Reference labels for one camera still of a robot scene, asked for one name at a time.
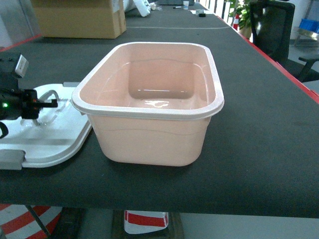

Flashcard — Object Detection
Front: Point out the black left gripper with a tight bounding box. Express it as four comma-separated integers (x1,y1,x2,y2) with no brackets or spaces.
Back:
0,52,58,120

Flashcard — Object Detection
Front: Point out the white box lid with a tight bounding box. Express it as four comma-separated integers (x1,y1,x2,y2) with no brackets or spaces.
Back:
0,82,92,170

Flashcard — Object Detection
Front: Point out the pink plastic storage box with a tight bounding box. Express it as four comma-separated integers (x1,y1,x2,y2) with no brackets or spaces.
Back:
71,42,224,166

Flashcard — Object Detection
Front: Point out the cardboard box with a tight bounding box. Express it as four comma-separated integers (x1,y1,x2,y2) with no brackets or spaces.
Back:
31,0,126,39

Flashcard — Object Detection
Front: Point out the red white cone left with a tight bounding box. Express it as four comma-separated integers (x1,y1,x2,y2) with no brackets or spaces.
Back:
0,204,84,239

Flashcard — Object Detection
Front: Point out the white paper cup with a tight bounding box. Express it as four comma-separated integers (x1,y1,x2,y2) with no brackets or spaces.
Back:
183,0,189,10

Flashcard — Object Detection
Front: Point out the red white traffic cone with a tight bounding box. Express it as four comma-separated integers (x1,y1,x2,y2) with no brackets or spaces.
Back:
232,13,240,30

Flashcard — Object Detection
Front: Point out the green potted plant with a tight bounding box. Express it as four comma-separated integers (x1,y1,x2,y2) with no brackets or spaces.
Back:
224,0,252,39

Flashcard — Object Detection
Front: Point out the black office chair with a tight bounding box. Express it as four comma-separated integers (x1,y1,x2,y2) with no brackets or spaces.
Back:
250,0,319,83

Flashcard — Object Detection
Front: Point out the blue bin far right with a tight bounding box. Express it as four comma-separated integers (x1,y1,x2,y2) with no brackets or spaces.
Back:
299,18,319,33

